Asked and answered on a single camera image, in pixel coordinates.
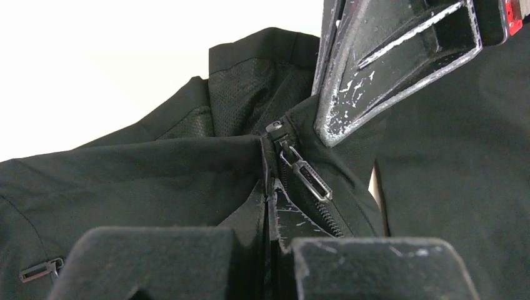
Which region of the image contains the black jacket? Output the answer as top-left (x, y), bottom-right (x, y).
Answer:
top-left (1, 27), bottom-right (529, 299)

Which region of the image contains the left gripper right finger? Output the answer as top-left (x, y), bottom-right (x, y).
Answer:
top-left (269, 180), bottom-right (479, 299)

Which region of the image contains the yellow red toy block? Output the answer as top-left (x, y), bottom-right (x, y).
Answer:
top-left (504, 0), bottom-right (524, 36)

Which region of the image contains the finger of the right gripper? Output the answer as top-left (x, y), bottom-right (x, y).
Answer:
top-left (314, 0), bottom-right (509, 148)
top-left (311, 0), bottom-right (345, 96)

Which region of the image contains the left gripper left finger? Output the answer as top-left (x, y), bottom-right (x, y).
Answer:
top-left (48, 182), bottom-right (265, 299)

